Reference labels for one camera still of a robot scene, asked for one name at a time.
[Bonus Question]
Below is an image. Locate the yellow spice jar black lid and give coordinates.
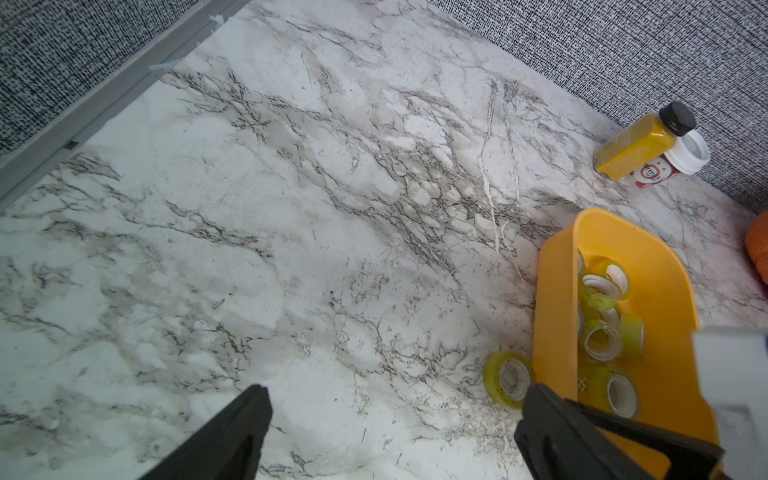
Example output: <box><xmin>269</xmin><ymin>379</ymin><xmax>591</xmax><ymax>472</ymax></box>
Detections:
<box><xmin>593</xmin><ymin>101</ymin><xmax>697</xmax><ymax>181</ymax></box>

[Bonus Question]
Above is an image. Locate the yellow-green tape roll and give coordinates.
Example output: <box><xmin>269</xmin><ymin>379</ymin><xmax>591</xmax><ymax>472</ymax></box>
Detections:
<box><xmin>483</xmin><ymin>351</ymin><xmax>536</xmax><ymax>410</ymax></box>
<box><xmin>579</xmin><ymin>308</ymin><xmax>645</xmax><ymax>363</ymax></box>
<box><xmin>578</xmin><ymin>258</ymin><xmax>631</xmax><ymax>311</ymax></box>
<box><xmin>577</xmin><ymin>363</ymin><xmax>640</xmax><ymax>419</ymax></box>

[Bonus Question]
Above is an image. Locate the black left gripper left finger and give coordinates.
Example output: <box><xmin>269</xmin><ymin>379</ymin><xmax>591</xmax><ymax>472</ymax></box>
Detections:
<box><xmin>143</xmin><ymin>385</ymin><xmax>273</xmax><ymax>480</ymax></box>

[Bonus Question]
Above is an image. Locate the yellow plastic storage box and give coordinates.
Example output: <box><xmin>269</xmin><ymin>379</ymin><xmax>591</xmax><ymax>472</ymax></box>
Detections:
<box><xmin>532</xmin><ymin>208</ymin><xmax>719</xmax><ymax>443</ymax></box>

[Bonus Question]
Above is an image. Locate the grey clear tape roll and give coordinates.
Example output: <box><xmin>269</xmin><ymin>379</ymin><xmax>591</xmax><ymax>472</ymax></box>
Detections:
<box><xmin>577</xmin><ymin>249</ymin><xmax>586</xmax><ymax>277</ymax></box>

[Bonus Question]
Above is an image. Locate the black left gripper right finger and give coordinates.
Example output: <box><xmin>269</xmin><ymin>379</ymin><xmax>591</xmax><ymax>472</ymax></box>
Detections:
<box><xmin>514</xmin><ymin>383</ymin><xmax>724</xmax><ymax>479</ymax></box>

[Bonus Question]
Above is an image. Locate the orange decorative pumpkin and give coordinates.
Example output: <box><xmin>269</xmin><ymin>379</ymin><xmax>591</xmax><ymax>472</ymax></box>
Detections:
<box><xmin>744</xmin><ymin>211</ymin><xmax>768</xmax><ymax>284</ymax></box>

